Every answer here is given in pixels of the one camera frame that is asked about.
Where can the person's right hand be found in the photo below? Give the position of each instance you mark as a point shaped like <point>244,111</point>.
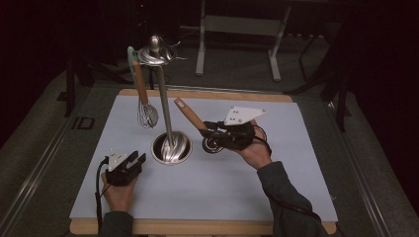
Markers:
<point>258,153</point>

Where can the black metal stand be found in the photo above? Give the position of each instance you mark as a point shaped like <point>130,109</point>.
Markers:
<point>69,89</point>
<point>339,92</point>

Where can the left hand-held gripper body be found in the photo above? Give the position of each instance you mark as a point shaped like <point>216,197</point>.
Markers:
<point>120,174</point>

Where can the grey metal table frame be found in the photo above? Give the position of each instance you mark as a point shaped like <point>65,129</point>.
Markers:
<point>240,25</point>

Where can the metal floor rail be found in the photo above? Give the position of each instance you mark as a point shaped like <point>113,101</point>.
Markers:
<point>362,184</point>
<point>39,171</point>

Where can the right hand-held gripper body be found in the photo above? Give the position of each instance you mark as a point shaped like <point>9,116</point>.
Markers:
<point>238,136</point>

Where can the person's left hand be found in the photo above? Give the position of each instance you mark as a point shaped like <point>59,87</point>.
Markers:
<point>118,197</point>

